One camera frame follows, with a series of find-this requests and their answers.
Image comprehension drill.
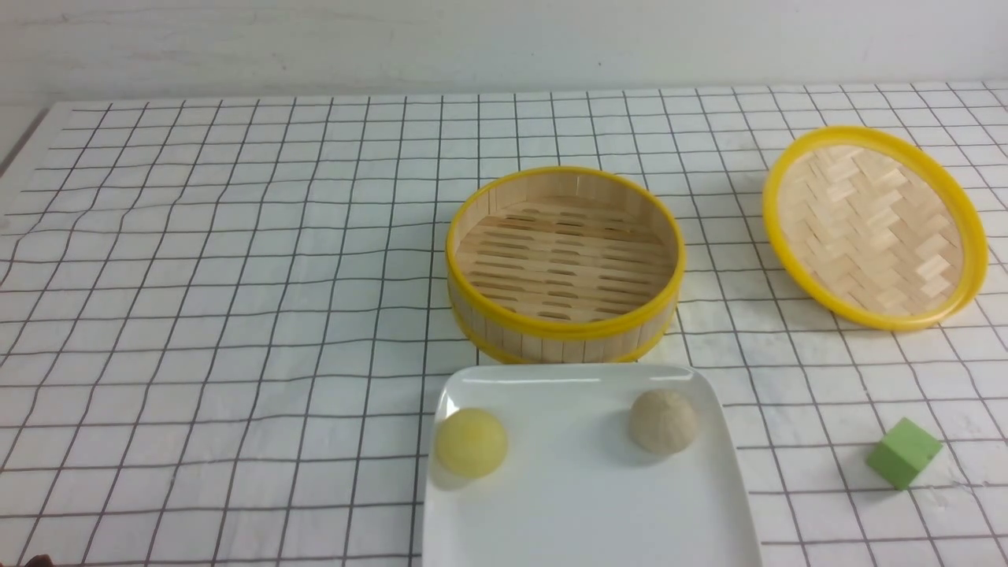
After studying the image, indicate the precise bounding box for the yellow steamed bun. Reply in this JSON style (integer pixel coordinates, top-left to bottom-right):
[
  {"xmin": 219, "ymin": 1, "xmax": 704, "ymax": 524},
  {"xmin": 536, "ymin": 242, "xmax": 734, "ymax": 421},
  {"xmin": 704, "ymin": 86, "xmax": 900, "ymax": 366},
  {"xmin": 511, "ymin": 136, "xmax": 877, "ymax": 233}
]
[{"xmin": 433, "ymin": 408, "xmax": 509, "ymax": 480}]

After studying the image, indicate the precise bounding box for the beige steamed bun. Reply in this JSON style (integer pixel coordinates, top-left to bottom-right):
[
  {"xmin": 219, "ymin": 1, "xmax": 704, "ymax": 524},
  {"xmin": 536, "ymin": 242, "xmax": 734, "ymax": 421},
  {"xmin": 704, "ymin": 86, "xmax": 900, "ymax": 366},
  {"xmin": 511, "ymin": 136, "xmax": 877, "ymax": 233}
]
[{"xmin": 628, "ymin": 390, "xmax": 699, "ymax": 457}]

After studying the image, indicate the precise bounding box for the white square ceramic plate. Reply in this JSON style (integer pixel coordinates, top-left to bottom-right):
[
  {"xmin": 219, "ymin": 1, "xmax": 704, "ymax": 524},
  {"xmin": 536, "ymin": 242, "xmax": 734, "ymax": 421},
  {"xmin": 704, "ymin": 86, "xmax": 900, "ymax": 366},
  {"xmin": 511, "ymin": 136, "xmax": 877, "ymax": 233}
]
[{"xmin": 421, "ymin": 363, "xmax": 763, "ymax": 566}]

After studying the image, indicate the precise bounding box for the yellow-rimmed bamboo steamer basket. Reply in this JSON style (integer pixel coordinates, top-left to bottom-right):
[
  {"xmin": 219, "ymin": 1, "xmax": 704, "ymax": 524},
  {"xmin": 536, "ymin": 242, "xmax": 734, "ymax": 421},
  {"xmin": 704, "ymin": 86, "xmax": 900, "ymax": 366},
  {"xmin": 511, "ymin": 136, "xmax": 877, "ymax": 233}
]
[{"xmin": 444, "ymin": 166, "xmax": 687, "ymax": 364}]

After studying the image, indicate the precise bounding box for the white grid-pattern tablecloth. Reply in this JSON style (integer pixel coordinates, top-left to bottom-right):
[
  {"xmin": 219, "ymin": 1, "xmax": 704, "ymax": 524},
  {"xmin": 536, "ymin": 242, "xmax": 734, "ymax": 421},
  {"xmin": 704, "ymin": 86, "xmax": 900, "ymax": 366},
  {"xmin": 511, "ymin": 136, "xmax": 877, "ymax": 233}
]
[{"xmin": 1, "ymin": 82, "xmax": 1006, "ymax": 566}]

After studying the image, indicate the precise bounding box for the yellow-rimmed woven steamer lid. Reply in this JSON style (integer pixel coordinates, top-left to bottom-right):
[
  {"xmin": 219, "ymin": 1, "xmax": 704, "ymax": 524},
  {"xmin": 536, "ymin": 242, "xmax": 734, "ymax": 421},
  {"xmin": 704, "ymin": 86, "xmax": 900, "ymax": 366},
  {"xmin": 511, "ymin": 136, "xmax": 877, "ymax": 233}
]
[{"xmin": 762, "ymin": 126, "xmax": 988, "ymax": 332}]

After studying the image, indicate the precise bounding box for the green cube block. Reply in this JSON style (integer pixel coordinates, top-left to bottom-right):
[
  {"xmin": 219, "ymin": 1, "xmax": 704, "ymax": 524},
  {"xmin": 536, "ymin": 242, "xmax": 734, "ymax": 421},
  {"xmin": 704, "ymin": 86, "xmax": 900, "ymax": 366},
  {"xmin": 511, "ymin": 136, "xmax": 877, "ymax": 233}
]
[{"xmin": 866, "ymin": 417, "xmax": 943, "ymax": 491}]

